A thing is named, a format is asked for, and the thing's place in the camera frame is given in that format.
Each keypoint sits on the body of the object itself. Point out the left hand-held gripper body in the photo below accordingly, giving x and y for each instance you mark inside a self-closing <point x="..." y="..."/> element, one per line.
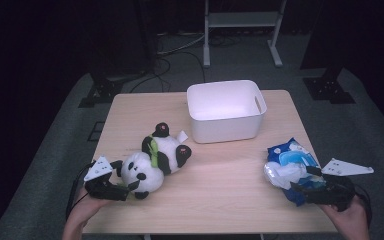
<point x="98" y="168"/>

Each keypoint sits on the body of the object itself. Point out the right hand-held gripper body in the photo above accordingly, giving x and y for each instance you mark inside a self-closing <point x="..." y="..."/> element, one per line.
<point x="336" y="193"/>

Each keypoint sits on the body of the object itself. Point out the white wet wipe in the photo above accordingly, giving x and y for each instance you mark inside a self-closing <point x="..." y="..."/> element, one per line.
<point x="285" y="175"/>

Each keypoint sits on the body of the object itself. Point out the white plastic storage bin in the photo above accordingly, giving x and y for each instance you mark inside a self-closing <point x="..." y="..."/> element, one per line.
<point x="225" y="128"/>

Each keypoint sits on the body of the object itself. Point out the person's right hand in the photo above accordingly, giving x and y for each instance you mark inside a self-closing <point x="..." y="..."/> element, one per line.
<point x="351" y="216"/>

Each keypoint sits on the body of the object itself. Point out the black stand base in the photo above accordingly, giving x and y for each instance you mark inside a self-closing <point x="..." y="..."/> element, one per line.
<point x="328" y="88"/>
<point x="101" y="91"/>

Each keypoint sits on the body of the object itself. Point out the panda plush toy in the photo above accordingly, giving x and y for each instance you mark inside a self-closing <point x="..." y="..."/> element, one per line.
<point x="143" y="171"/>

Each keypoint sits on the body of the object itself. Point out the person's left hand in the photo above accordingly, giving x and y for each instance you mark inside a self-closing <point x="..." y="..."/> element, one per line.
<point x="83" y="208"/>

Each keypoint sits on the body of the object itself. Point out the black square floor frame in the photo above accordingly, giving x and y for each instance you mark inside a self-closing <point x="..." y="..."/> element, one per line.
<point x="91" y="131"/>

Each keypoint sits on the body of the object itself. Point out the white metal stand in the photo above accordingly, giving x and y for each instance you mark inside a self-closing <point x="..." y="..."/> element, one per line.
<point x="241" y="19"/>

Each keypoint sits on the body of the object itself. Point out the blue wet wipes packet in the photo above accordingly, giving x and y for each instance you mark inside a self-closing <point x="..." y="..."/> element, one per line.
<point x="295" y="155"/>

